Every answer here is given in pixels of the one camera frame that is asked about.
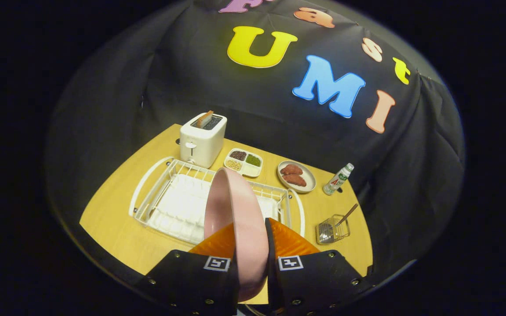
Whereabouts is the black backdrop cloth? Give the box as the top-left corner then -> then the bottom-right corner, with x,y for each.
44,0 -> 466,290

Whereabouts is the white drip tray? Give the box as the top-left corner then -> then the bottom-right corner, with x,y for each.
148,174 -> 280,244

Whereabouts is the white wire dish rack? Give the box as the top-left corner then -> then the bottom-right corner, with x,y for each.
129,156 -> 305,245

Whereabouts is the brown toast slice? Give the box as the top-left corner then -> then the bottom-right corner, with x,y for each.
196,110 -> 214,128

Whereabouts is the white green drink bottle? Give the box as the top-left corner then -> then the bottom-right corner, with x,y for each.
322,163 -> 354,195

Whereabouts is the wooden handled metal spoon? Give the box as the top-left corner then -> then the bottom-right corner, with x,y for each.
318,203 -> 359,242

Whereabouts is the white divided dish with beans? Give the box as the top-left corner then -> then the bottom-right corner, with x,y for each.
224,148 -> 263,178

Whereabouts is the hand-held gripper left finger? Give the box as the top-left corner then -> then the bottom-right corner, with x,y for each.
134,222 -> 240,316

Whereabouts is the beige round dish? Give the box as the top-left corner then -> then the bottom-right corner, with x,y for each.
277,160 -> 317,194

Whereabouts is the white toaster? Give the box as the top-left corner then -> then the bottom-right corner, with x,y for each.
180,113 -> 228,169

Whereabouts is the pink plate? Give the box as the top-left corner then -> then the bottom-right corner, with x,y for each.
204,167 -> 270,302

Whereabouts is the metal wire basket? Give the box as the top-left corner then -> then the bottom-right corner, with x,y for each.
316,214 -> 351,245

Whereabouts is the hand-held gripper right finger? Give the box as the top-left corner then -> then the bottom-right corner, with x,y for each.
264,217 -> 374,316

